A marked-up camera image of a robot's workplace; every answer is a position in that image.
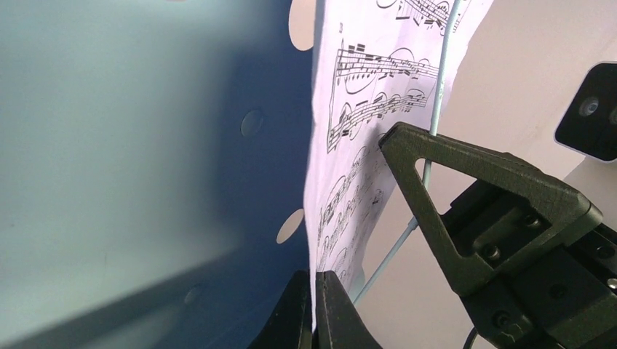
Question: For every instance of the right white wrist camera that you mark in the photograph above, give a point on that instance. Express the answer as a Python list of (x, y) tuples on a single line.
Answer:
[(588, 127)]

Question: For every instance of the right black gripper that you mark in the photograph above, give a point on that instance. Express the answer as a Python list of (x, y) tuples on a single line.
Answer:
[(540, 279)]

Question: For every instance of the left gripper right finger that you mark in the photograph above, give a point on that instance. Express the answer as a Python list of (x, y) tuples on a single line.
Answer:
[(339, 325)]

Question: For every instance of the light blue music stand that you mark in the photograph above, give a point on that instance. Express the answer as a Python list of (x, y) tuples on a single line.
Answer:
[(153, 164)]

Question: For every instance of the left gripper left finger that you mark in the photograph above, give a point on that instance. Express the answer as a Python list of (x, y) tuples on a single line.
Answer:
[(290, 324)]

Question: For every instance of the sheet music pages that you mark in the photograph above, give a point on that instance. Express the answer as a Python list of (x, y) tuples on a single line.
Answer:
[(375, 63)]

